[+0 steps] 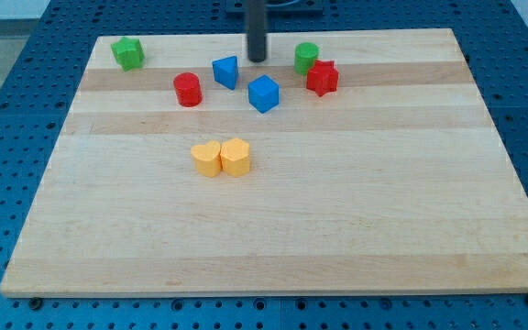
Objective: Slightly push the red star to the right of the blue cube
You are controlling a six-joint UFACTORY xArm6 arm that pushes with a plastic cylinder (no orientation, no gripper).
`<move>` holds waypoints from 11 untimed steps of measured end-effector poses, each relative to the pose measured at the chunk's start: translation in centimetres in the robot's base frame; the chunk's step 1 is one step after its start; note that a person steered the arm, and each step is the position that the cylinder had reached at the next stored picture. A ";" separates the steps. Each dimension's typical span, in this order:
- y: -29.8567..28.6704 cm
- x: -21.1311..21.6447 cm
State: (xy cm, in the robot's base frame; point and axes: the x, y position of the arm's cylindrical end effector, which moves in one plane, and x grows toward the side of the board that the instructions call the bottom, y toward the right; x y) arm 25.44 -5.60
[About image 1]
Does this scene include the blue cube block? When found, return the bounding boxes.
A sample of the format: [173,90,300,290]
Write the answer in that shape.
[247,75,280,114]

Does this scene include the light wooden board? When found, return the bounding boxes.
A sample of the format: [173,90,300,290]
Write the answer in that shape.
[0,28,528,298]

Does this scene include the red star block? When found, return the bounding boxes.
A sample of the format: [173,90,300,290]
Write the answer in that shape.
[306,60,339,97]

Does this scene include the green star block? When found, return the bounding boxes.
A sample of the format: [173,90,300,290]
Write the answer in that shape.
[111,37,145,71]

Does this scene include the green cylinder block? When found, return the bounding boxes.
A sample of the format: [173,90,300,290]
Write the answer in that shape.
[293,42,319,75]

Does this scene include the yellow hexagon block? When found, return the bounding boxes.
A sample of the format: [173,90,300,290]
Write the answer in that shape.
[220,137,251,177]

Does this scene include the blue triangular prism block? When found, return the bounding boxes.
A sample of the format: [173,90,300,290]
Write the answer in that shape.
[212,56,238,90]

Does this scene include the yellow heart block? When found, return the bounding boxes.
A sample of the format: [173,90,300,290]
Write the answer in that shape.
[191,140,222,178]

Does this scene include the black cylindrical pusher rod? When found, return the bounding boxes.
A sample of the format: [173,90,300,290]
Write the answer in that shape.
[246,0,268,63]

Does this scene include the red cylinder block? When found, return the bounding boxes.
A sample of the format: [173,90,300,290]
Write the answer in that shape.
[173,72,203,107]

